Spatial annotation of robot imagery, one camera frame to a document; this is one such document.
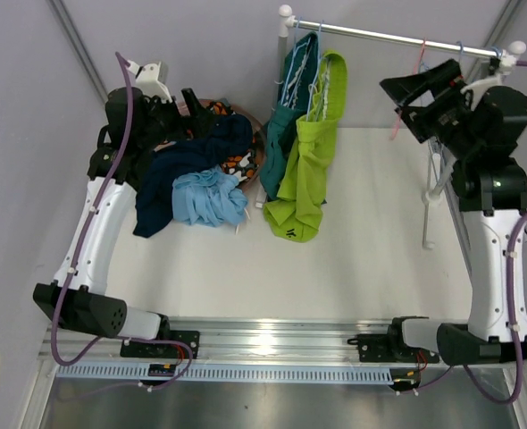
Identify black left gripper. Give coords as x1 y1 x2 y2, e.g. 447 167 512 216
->
138 89 216 152

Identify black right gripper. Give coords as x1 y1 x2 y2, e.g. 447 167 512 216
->
379 59 480 160

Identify navy blue shorts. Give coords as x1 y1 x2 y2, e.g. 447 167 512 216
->
133 114 253 238

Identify orange camouflage shorts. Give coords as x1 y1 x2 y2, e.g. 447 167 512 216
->
164 100 260 182

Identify light blue shorts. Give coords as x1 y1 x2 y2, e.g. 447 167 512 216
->
171 167 248 228

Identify pink wire hanger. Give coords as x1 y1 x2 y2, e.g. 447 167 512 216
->
389 38 426 140

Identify blue wire hanger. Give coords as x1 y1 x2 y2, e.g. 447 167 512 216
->
490 46 503 59

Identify teal green shorts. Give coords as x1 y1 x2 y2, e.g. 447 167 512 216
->
260 51 306 201

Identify lime green shorts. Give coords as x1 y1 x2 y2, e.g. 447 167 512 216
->
263 50 347 242

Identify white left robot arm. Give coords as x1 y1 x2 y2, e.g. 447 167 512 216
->
33 87 214 358

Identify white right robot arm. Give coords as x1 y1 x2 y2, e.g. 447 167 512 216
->
381 59 527 366

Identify pink translucent plastic basin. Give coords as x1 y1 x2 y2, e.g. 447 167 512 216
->
182 99 264 188

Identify silver clothes rack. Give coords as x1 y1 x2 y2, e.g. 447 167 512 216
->
254 4 527 249

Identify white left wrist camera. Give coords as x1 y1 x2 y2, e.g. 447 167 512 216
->
128 60 173 103

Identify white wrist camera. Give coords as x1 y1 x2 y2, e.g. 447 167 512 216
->
460 51 519 100
128 60 173 103

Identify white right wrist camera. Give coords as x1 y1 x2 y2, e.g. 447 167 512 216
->
460 51 519 100

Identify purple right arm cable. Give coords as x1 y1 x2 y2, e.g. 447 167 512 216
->
399 60 527 406

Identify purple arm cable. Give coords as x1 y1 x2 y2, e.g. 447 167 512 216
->
51 51 196 397
399 60 527 406

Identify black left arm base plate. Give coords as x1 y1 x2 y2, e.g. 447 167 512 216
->
120 330 201 360

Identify aluminium mounting rail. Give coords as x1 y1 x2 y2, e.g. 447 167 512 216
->
38 316 526 385

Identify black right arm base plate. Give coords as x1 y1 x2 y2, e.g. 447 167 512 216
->
347 333 439 364

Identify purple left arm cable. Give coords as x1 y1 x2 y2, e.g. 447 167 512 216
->
51 51 196 397

